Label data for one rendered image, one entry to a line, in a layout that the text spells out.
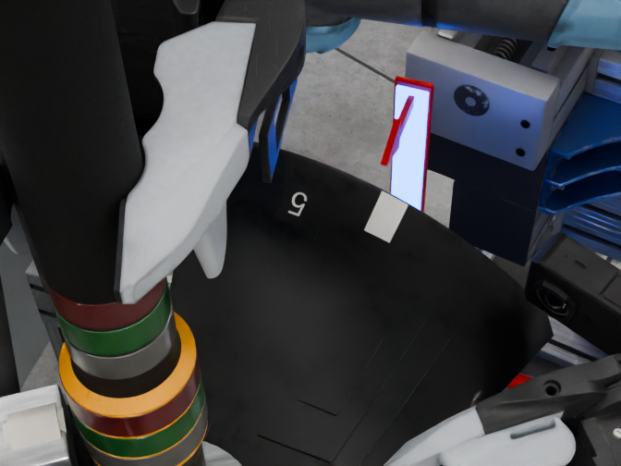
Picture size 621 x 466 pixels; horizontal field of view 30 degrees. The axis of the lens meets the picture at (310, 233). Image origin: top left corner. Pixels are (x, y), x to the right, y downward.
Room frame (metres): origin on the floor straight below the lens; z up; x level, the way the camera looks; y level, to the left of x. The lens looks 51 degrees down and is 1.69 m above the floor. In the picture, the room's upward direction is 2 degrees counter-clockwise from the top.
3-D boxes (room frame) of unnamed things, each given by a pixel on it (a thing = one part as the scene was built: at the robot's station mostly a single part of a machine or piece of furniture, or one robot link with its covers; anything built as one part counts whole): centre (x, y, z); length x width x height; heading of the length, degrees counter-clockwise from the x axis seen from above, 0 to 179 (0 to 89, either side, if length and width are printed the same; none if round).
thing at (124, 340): (0.20, 0.06, 1.42); 0.03 x 0.03 x 0.01
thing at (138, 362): (0.20, 0.06, 1.40); 0.03 x 0.03 x 0.01
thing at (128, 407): (0.20, 0.06, 1.37); 0.04 x 0.04 x 0.05
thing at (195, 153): (0.22, 0.03, 1.44); 0.09 x 0.03 x 0.06; 177
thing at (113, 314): (0.20, 0.06, 1.43); 0.03 x 0.03 x 0.01
